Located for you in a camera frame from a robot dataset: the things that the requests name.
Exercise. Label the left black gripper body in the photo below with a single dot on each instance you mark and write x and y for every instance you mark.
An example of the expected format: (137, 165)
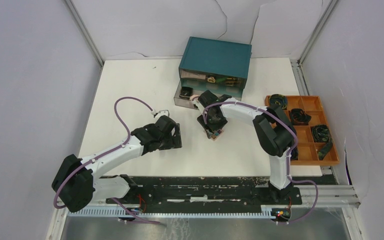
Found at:
(169, 142)

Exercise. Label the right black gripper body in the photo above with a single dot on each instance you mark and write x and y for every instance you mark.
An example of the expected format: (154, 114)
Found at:
(213, 124)

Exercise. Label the colourful eyeshadow palette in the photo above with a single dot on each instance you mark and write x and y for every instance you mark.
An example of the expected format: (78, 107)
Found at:
(216, 134)

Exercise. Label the black square compact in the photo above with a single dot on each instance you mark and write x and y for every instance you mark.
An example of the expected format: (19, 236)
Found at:
(186, 92)

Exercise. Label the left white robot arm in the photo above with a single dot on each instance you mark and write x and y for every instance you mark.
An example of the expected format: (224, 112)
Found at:
(80, 181)

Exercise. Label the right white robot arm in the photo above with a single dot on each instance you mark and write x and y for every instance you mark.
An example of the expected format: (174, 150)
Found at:
(275, 133)

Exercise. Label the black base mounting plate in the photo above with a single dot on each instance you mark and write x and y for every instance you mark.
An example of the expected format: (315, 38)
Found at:
(207, 195)

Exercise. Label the teal drawer cabinet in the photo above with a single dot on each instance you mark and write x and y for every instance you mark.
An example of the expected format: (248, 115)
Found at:
(203, 55)

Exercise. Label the wooden compartment tray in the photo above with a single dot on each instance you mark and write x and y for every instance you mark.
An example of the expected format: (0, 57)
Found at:
(306, 152)

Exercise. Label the rolled dark green tie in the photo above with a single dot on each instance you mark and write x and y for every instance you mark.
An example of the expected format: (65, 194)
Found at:
(321, 134)

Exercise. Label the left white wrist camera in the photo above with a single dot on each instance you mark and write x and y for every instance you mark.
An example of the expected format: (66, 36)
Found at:
(157, 114)

